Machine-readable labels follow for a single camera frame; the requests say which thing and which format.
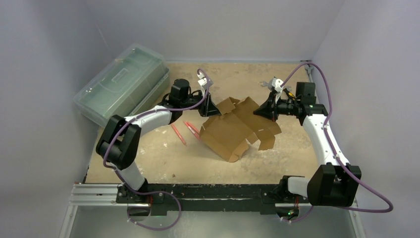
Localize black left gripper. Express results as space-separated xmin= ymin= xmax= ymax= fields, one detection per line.
xmin=180 ymin=89 xmax=222 ymax=118

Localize brown cardboard box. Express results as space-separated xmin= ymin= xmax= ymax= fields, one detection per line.
xmin=200 ymin=97 xmax=281 ymax=163

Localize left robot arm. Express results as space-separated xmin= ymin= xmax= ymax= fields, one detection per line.
xmin=96 ymin=76 xmax=221 ymax=203

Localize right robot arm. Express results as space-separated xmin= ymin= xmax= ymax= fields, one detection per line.
xmin=254 ymin=78 xmax=362 ymax=207

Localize clear plastic storage box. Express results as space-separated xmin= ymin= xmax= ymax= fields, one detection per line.
xmin=73 ymin=44 xmax=170 ymax=127

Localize red pen with label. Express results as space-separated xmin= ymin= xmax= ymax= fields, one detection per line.
xmin=184 ymin=121 xmax=201 ymax=140

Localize silver wrench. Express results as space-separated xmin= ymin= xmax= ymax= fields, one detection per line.
xmin=260 ymin=81 xmax=272 ymax=90

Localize pink pen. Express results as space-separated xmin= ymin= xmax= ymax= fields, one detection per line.
xmin=171 ymin=123 xmax=187 ymax=146

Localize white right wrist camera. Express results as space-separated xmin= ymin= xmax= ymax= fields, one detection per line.
xmin=267 ymin=77 xmax=284 ymax=101

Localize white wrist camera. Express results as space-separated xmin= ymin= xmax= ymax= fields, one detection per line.
xmin=267 ymin=77 xmax=284 ymax=101
xmin=197 ymin=72 xmax=213 ymax=94

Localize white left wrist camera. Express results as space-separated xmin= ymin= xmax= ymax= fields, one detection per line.
xmin=197 ymin=72 xmax=213 ymax=94

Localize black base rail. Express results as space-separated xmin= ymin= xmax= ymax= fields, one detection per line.
xmin=116 ymin=181 xmax=309 ymax=217

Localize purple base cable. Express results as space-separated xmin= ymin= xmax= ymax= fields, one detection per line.
xmin=126 ymin=191 xmax=182 ymax=231

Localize aluminium frame rail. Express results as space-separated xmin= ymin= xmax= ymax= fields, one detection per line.
xmin=59 ymin=184 xmax=152 ymax=238

